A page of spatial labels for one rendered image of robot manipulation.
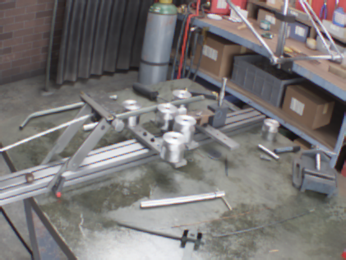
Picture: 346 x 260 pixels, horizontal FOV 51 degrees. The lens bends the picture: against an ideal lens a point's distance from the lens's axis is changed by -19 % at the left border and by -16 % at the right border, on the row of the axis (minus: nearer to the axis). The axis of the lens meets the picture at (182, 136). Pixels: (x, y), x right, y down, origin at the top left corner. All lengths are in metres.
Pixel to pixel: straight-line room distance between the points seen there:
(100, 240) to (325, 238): 0.49
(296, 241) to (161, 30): 2.20
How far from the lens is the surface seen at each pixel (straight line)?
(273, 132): 1.21
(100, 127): 0.87
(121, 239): 0.79
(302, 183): 1.04
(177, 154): 0.94
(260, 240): 0.85
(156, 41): 2.88
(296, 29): 3.04
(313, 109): 2.40
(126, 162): 0.99
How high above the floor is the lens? 1.43
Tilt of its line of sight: 29 degrees down
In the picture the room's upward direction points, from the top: 10 degrees clockwise
